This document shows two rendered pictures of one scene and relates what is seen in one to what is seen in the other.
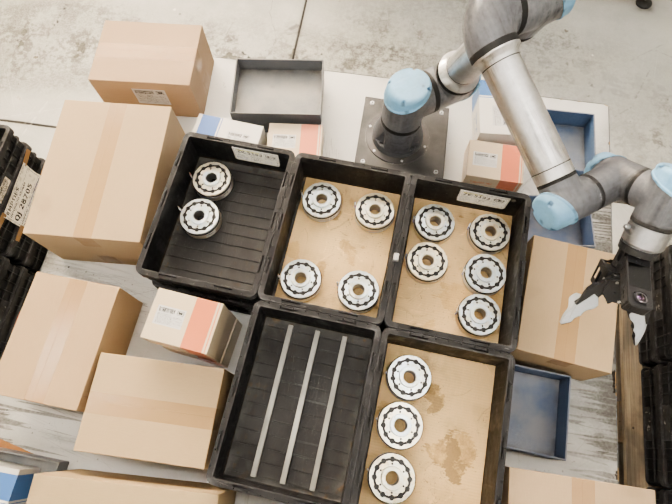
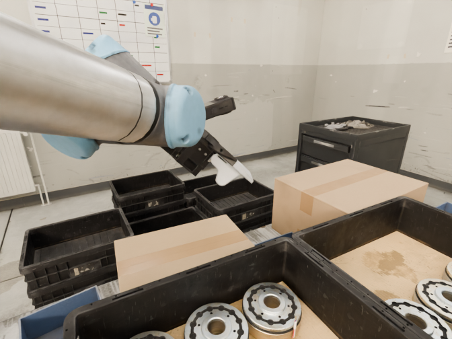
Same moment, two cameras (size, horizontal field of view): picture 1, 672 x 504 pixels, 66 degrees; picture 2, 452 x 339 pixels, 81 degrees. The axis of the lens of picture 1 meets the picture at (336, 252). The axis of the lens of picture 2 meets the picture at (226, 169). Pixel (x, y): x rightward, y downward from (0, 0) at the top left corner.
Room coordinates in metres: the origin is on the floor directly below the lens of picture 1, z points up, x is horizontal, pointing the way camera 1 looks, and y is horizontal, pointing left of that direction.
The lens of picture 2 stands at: (0.57, -0.13, 1.25)
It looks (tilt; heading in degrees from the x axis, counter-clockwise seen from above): 20 degrees down; 228
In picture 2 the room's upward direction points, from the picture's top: straight up
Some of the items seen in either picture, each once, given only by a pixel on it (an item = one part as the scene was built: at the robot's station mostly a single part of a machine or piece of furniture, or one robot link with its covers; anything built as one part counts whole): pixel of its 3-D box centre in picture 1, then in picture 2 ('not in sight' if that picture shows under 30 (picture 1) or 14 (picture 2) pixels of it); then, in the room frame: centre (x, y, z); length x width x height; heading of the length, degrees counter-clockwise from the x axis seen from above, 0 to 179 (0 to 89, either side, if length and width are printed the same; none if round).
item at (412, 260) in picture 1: (427, 261); not in sight; (0.41, -0.23, 0.86); 0.10 x 0.10 x 0.01
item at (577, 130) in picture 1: (564, 146); not in sight; (0.80, -0.70, 0.74); 0.20 x 0.15 x 0.07; 170
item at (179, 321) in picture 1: (186, 323); not in sight; (0.27, 0.36, 0.89); 0.16 x 0.12 x 0.07; 74
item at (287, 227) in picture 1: (337, 242); not in sight; (0.47, 0.00, 0.87); 0.40 x 0.30 x 0.11; 166
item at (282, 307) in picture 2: (479, 314); (272, 302); (0.27, -0.34, 0.86); 0.05 x 0.05 x 0.01
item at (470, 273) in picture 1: (485, 273); (216, 329); (0.38, -0.37, 0.86); 0.10 x 0.10 x 0.01
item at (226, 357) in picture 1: (203, 335); not in sight; (0.27, 0.36, 0.74); 0.16 x 0.12 x 0.07; 72
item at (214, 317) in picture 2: (486, 272); (216, 327); (0.38, -0.37, 0.86); 0.05 x 0.05 x 0.01
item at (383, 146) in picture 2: not in sight; (344, 183); (-1.33, -0.89, 0.45); 0.60 x 0.45 x 0.90; 169
